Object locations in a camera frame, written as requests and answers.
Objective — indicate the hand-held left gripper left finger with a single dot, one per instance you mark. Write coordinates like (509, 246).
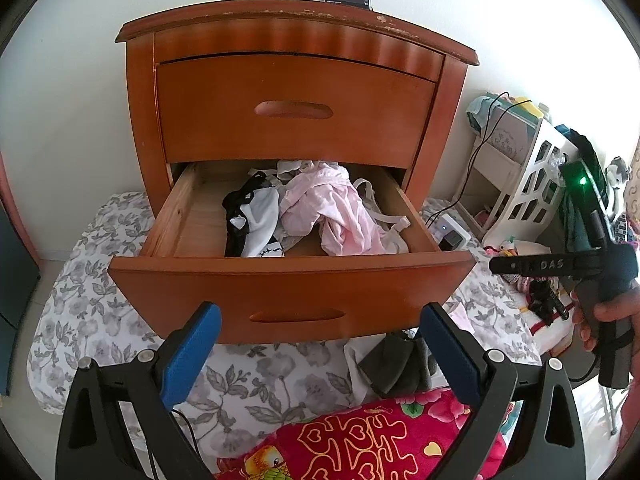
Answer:
(187, 355)

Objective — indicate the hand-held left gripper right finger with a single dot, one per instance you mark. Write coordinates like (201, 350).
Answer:
(452, 355)

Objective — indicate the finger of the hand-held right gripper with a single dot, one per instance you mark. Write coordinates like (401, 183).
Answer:
(545, 265)

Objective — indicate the dark grey underwear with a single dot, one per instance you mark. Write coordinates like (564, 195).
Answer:
(395, 365)

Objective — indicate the wooden drawer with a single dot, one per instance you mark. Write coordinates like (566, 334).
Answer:
(350, 110)
(200, 290)

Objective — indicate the white bra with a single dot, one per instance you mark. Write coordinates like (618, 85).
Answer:
(396, 245)

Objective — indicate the black and white underwear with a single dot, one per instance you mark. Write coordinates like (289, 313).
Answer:
(260, 215)

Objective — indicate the pink underwear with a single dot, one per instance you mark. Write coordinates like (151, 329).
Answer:
(320, 205)

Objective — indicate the closed wooden drawer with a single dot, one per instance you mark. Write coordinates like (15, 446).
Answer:
(350, 110)

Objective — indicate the person's right hand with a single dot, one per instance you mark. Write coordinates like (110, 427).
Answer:
(620, 307)

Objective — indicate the grey white plush toy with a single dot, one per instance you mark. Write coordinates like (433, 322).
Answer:
(617, 172)

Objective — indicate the white lattice basket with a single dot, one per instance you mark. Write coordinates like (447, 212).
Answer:
(530, 180)

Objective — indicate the white small shelf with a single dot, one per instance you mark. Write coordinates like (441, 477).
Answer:
(492, 175)

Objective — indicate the white power adapter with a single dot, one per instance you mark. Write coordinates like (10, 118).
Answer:
(447, 225)

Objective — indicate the grey floral mattress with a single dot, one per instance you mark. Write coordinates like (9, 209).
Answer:
(90, 310)

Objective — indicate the red floral blanket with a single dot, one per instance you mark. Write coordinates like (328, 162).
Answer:
(375, 440)

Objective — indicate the yellow plastic item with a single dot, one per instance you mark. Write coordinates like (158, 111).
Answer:
(530, 107)

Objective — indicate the dark blue door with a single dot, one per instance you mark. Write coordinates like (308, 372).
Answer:
(15, 300)

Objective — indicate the wooden nightstand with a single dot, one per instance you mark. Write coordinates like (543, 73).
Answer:
(140, 110)

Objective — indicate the pink door frame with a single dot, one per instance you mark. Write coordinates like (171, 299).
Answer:
(12, 210)

